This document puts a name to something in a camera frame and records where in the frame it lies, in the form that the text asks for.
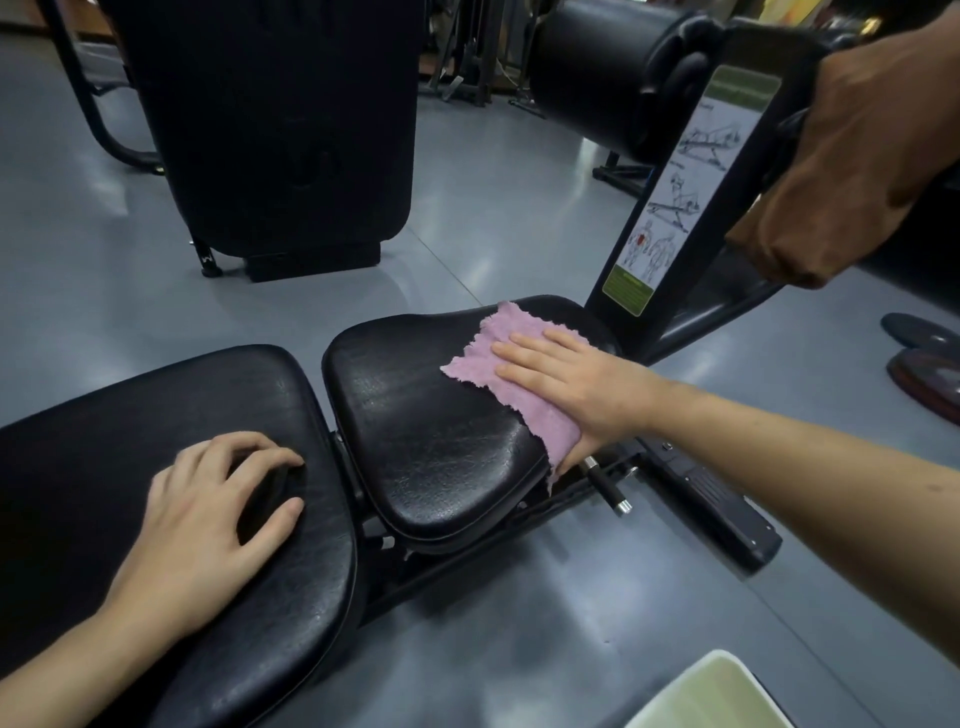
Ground person's right hand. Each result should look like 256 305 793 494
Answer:
491 328 670 475

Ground person's left hand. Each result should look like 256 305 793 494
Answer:
99 431 307 648

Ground pink cleaning cloth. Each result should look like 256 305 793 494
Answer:
440 301 603 494

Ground black padded gym bench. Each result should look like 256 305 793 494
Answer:
0 0 960 728

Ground brown cleaning cloth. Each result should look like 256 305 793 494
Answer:
725 11 960 292

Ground person's right forearm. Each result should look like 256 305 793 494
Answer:
650 378 960 669

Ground pale green basin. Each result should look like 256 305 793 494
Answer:
626 649 796 728

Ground black weight plate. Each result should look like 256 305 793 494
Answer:
881 312 960 354

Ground dark red weight plate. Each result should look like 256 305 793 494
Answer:
887 347 960 427

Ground black cable machine rack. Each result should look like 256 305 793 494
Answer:
418 0 549 120

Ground black curved machine frame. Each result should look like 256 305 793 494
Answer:
35 0 164 175

